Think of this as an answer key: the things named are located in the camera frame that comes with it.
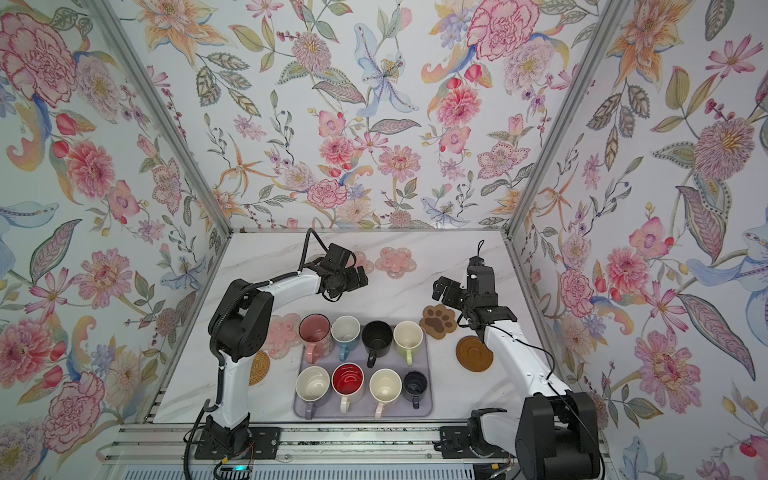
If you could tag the pink flower coaster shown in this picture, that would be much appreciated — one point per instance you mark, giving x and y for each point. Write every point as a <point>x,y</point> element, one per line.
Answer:
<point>395,262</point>
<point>360,260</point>
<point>282,335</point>

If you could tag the brown paw print coaster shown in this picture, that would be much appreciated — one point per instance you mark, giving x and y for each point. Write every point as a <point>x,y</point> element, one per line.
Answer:
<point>438,321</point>

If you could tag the small dark navy mug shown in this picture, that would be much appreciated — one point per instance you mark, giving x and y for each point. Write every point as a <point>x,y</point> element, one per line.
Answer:
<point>414,388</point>

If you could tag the red interior white mug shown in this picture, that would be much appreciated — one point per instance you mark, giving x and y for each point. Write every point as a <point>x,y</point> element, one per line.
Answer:
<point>348,381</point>

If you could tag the black mug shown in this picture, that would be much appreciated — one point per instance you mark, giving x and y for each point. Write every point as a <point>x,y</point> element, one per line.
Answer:
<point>377,337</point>

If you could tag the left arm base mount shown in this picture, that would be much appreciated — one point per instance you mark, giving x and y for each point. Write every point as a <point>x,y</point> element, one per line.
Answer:
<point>242,441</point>

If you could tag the grey rectangular tray mat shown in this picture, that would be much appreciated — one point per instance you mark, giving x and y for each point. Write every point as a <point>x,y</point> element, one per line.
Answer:
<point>364,409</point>

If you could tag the white mug grey handle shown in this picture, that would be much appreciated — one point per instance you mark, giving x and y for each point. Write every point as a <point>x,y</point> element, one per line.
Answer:
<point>311,388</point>

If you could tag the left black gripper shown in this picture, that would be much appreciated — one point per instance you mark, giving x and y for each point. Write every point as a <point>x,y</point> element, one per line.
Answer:
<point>355,283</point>

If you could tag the cream mug pink handle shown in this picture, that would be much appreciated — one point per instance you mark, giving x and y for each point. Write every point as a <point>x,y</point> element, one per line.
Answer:
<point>385,387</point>

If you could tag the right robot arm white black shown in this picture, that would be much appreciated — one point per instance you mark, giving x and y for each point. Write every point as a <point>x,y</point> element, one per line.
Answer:
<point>555,434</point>

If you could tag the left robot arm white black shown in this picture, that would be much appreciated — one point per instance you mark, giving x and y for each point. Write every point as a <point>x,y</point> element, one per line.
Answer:
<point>239,326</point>

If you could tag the white mug green handle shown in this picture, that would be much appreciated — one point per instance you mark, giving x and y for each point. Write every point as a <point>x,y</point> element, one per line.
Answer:
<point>408,337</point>

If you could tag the white mug blue handle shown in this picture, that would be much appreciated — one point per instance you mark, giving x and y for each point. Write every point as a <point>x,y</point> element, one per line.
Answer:
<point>346,331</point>

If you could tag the round woven cork coaster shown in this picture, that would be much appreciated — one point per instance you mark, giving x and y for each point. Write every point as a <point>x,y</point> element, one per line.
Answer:
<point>260,367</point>

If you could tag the round wooden coaster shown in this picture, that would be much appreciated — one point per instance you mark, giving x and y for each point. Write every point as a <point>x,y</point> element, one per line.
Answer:
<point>473,355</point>

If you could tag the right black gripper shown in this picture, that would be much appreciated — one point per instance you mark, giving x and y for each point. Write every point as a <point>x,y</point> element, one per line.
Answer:
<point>455,289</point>

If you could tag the aluminium front rail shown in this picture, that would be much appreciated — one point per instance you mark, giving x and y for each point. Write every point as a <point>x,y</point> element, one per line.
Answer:
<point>298,443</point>

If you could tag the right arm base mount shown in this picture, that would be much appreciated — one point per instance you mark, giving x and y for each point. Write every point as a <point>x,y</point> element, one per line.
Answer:
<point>483,436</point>

